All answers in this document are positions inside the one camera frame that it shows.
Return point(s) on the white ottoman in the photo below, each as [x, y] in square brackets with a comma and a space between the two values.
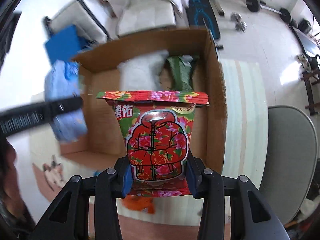
[77, 20]

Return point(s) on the dark wooden rack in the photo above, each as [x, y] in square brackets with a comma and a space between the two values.
[310, 80]

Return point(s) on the white sofa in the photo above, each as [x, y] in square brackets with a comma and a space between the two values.
[146, 17]

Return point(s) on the person's left forearm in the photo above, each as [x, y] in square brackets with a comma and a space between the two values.
[10, 180]

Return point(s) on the light blue packet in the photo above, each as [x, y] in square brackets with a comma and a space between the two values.
[68, 130]

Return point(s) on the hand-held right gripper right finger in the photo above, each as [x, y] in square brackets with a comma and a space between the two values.
[192, 181]

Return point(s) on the blue flat box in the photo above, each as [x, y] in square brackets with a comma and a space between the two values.
[63, 43]

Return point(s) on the green packet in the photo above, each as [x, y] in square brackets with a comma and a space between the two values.
[181, 75]

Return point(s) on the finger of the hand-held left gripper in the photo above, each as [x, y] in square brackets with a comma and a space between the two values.
[37, 116]

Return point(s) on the grey chair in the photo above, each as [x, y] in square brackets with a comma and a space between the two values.
[290, 160]

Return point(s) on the black barbell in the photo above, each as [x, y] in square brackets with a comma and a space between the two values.
[252, 3]

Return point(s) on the cardboard box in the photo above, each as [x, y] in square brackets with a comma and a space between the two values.
[105, 92]

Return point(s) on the cat printed mat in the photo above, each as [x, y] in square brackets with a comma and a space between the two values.
[53, 177]

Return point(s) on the black and blue exercise bench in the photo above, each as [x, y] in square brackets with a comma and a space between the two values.
[201, 7]

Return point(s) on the orange packet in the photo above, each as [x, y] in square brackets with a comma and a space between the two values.
[138, 203]

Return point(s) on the red floral packet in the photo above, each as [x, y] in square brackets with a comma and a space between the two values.
[155, 142]

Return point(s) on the chrome dumbbell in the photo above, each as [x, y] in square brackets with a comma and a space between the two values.
[238, 21]

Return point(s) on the white soft packet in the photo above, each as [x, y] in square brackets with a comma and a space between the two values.
[140, 72]

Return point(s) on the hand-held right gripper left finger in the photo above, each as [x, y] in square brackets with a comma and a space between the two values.
[126, 183]

